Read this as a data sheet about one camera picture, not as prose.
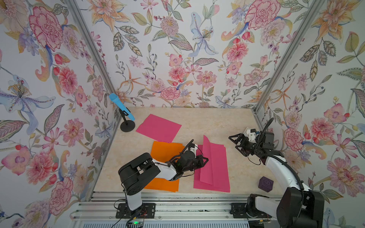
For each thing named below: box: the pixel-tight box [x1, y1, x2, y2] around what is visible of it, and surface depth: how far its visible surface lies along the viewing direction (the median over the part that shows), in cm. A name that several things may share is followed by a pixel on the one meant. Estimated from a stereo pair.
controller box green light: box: [127, 220, 144, 228], surface depth 75 cm
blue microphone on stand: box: [109, 93, 136, 133], surface depth 98 cm
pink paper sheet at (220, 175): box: [193, 142, 231, 193], surface depth 88 cm
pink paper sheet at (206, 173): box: [199, 134, 213, 186], surface depth 85 cm
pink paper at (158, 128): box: [135, 114, 183, 143], surface depth 113 cm
